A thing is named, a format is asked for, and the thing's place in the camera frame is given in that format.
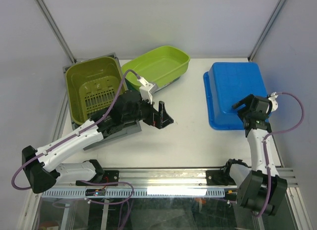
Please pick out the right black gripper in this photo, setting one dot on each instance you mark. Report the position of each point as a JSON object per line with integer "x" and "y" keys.
{"x": 245, "y": 100}

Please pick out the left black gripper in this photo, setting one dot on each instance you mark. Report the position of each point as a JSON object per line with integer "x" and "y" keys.
{"x": 161, "y": 119}

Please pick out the large blue plastic container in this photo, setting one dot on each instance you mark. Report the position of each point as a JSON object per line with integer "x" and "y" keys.
{"x": 225, "y": 84}

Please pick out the lime green plastic tub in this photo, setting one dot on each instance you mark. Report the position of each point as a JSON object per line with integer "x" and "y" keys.
{"x": 162, "y": 65}

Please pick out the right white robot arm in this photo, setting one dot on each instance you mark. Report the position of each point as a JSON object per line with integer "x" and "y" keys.
{"x": 260, "y": 188}

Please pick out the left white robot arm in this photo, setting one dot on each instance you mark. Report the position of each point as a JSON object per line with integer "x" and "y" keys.
{"x": 44, "y": 167}

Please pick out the teal plastic tub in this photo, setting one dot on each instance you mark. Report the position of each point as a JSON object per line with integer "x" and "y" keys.
{"x": 132, "y": 83}

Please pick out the olive green slotted basket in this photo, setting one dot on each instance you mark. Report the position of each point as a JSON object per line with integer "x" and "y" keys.
{"x": 91, "y": 86}

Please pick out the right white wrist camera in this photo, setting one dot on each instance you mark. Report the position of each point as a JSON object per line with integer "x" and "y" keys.
{"x": 273, "y": 98}

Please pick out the aluminium front rail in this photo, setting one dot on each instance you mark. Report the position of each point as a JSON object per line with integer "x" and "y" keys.
{"x": 158, "y": 176}

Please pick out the white slotted cable duct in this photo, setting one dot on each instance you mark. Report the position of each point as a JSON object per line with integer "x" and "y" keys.
{"x": 146, "y": 192}

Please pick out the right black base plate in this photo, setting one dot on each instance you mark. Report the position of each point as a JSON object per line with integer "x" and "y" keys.
{"x": 216, "y": 177}

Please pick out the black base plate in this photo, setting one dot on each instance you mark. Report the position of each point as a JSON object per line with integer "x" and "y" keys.
{"x": 216, "y": 177}
{"x": 109, "y": 176}

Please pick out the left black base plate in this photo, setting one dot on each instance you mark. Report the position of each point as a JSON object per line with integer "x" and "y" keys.
{"x": 109, "y": 176}

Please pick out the right aluminium corner post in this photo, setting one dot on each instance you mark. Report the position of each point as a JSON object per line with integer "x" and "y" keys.
{"x": 273, "y": 17}

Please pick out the aluminium corner post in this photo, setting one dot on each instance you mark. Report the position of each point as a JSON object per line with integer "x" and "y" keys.
{"x": 273, "y": 17}
{"x": 56, "y": 31}

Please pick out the left aluminium corner post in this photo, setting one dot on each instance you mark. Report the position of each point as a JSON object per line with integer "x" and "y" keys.
{"x": 56, "y": 31}

